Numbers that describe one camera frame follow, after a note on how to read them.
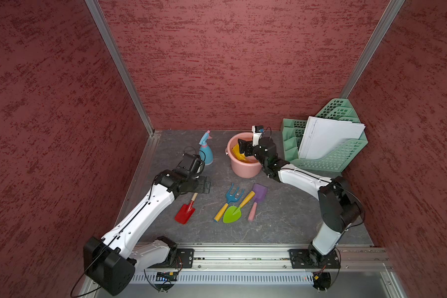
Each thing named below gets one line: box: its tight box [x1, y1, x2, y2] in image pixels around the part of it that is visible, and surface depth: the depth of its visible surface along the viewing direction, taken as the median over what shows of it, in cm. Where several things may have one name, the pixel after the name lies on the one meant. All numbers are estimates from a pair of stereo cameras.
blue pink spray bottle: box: [198, 130, 214, 166], surface depth 99 cm
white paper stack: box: [298, 116, 366, 160], surface depth 92 cm
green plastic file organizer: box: [281, 98, 369, 173], surface depth 96 cm
